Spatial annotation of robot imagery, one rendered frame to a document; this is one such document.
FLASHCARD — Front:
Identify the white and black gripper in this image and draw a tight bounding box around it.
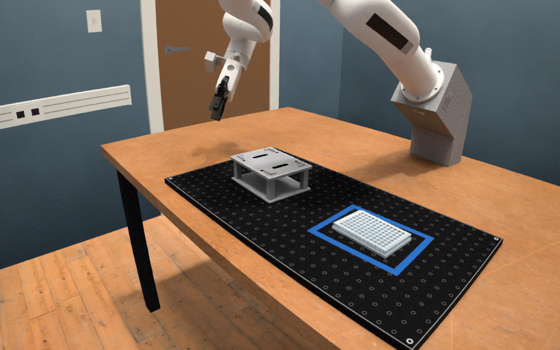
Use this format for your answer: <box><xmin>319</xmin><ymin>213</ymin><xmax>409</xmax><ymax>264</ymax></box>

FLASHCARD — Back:
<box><xmin>209</xmin><ymin>59</ymin><xmax>246</xmax><ymax>122</ymax></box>

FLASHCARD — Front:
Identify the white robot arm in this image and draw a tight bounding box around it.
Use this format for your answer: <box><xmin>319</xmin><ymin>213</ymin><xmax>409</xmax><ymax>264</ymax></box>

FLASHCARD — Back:
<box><xmin>205</xmin><ymin>0</ymin><xmax>444</xmax><ymax>103</ymax></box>

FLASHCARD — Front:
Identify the blue rectangular tape outline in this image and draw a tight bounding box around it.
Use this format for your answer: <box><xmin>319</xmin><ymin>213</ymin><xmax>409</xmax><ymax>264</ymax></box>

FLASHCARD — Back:
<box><xmin>307</xmin><ymin>205</ymin><xmax>434</xmax><ymax>276</ymax></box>

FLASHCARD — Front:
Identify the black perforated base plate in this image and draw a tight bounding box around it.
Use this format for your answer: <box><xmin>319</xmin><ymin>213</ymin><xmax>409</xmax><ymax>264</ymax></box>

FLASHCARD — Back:
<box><xmin>164</xmin><ymin>148</ymin><xmax>504</xmax><ymax>350</ymax></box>

